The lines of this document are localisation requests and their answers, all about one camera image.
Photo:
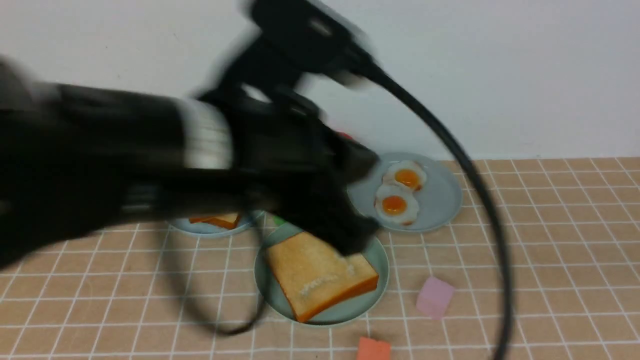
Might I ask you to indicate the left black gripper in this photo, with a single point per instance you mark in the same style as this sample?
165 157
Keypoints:
299 173

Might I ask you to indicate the toast slice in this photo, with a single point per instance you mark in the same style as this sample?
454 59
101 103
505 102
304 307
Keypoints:
314 277
225 221

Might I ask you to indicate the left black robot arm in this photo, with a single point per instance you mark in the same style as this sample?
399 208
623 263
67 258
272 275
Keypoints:
76 160

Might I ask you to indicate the middle fried egg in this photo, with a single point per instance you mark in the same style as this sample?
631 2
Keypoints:
396 204

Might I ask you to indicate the fried egg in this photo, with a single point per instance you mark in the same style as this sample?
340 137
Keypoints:
409 174
396 204

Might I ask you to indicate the green cube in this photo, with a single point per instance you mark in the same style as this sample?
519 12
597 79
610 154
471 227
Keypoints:
278 221

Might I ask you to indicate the blue plate with eggs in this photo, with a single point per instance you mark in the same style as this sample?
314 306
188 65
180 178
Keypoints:
440 199

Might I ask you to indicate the back fried egg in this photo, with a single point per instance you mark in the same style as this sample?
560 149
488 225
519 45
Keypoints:
409 174

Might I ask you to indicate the red apple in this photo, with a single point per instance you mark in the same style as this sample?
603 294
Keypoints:
345 136

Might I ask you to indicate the green round plate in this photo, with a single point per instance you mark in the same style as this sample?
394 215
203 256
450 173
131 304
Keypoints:
340 314

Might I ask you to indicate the blue plate with toast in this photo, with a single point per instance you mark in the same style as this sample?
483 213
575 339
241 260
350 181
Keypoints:
208 231

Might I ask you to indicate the pink cube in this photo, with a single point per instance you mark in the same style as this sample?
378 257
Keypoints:
434 298

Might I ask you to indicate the orange-red cube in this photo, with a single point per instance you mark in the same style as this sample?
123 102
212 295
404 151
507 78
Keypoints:
372 349

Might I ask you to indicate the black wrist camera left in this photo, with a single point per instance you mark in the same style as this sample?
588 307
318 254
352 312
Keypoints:
314 38

